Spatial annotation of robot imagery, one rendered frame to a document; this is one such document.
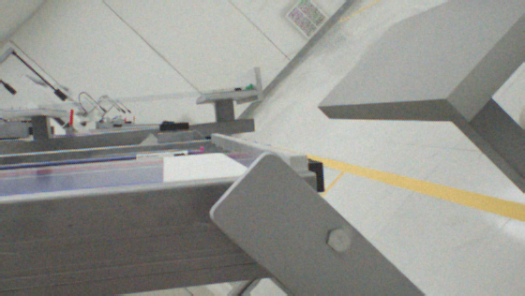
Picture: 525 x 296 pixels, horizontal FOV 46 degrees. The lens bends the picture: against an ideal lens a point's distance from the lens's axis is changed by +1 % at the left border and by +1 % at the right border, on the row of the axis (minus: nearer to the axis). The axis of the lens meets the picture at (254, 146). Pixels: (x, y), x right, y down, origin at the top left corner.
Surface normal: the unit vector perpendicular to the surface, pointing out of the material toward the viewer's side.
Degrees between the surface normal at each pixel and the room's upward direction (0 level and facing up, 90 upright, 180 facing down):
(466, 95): 90
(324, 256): 90
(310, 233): 90
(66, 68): 90
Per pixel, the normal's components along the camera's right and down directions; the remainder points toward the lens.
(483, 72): 0.14, 0.05
